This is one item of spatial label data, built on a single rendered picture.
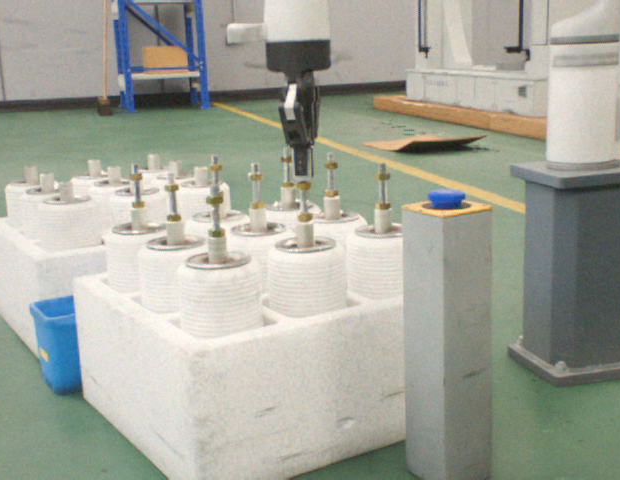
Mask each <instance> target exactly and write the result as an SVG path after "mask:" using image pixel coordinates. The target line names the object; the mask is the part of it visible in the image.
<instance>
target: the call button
mask: <svg viewBox="0 0 620 480"><path fill-rule="evenodd" d="M428 200H429V201H431V205H432V206H434V207H440V208H451V207H458V206H461V201H463V200H465V193H464V192H463V191H461V190H454V189H441V190H433V191H430V192H429V193H428Z"/></svg>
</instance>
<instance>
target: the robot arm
mask: <svg viewBox="0 0 620 480"><path fill-rule="evenodd" d="M264 22H265V23H263V24H230V25H228V27H227V42H232V44H233V42H238V43H239V41H242V43H244V41H251V42H261V40H266V62H267V70H268V71H269V72H273V73H283V74H285V78H283V89H280V102H279V103H278V106H277V110H278V112H279V118H280V122H281V126H282V129H283V130H284V135H285V141H286V143H287V145H289V146H290V148H291V149H292V165H293V179H294V180H295V181H309V180H310V179H311V178H313V175H314V167H313V147H311V146H314V142H316V138H317V137H318V135H319V132H318V128H319V118H320V106H321V101H322V98H321V96H320V88H319V86H316V82H314V75H313V72H314V71H325V70H328V69H330V68H331V41H330V40H331V38H330V13H329V6H328V0H265V14H264ZM549 44H550V45H549V84H548V115H547V133H546V168H548V169H552V170H559V171H579V172H583V171H602V169H609V168H613V167H617V166H620V97H618V79H619V49H620V0H596V1H595V2H594V3H593V4H592V5H591V6H590V7H588V8H587V9H586V10H583V11H581V12H580V13H578V15H575V16H573V17H571V18H567V19H564V20H561V21H559V22H557V23H555V24H553V26H552V29H550V35H549ZM293 148H294V149H293Z"/></svg>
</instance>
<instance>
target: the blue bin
mask: <svg viewBox="0 0 620 480"><path fill-rule="evenodd" d="M29 311H30V315H31V316H32V317H33V321H34V328H35V334H36V341H37V348H38V354H39V361H40V367H41V374H42V379H43V381H45V382H46V383H47V385H48V386H49V387H50V388H51V389H52V390H53V392H54V393H55V394H56V395H68V394H72V393H77V392H81V391H84V389H83V378H82V368H81V358H80V347H79V338H78V327H77V317H76V307H75V296H74V294H73V295H66V296H60V297H55V298H48V300H42V301H37V302H33V303H31V304H30V305H29Z"/></svg>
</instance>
